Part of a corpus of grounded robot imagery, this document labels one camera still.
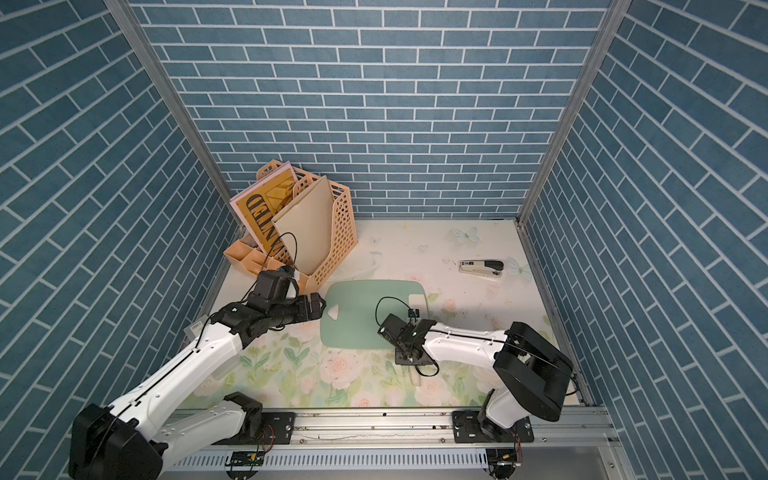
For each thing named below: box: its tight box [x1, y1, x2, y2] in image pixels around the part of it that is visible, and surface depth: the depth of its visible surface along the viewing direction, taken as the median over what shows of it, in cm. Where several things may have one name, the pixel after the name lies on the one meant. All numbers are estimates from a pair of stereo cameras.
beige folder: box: [272, 176, 334, 276], surface depth 96 cm
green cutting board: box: [320, 280, 428, 349], surface depth 97 cm
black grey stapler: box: [458, 260, 505, 277], surface depth 105 cm
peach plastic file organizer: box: [256, 160, 289, 183], surface depth 104 cm
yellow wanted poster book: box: [230, 162, 298, 254], surface depth 94 cm
